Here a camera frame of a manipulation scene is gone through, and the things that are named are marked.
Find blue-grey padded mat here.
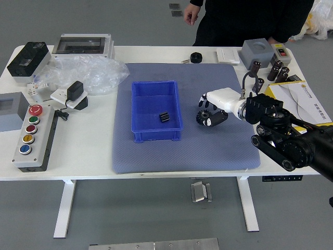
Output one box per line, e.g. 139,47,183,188
111,62,261,174

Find grey push-button control box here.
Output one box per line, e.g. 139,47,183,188
11,104,58,173

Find big black gear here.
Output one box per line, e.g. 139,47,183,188
195,109,213,126

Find blue plastic box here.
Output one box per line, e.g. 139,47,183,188
131,81,184,143

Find grey block with round hole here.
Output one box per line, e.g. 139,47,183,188
239,39,275,70

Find person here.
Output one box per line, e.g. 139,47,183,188
189,0,315,47

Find black power adapter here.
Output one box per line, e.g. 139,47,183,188
67,80,84,101

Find black capacitor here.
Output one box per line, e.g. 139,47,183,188
251,77,265,93

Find black table control panel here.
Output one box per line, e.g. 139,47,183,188
262,176,304,182

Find black box with white base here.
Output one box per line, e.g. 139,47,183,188
6,42,52,84

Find black adapter cord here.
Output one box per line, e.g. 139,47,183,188
53,98,70,121

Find clear plastic bag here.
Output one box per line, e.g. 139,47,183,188
33,55,130,96

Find white table leg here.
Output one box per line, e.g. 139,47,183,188
236,176,260,232
53,179,76,239

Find grey box with window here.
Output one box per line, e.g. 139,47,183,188
0,92,29,132

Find white cable connectors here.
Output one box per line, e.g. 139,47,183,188
27,82,52,95

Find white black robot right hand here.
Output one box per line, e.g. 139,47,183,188
198,87,243,128

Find plastic-wrapped bundle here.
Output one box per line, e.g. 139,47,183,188
287,0,333,42

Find grey red-black button switch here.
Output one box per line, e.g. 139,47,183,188
270,43,293,66

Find metal floor bracket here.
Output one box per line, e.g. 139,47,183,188
190,181,213,203

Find yellow white cardboard box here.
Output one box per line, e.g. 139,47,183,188
263,81,333,135

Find grey enclosure with clear window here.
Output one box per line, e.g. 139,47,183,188
52,33,116,60

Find grey metal plate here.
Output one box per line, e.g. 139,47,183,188
88,237,220,250

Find white power socket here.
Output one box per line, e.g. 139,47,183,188
50,87,89,111

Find person's right hand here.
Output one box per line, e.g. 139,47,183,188
183,4,201,26

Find white wall switch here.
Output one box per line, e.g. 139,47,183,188
216,48,240,64

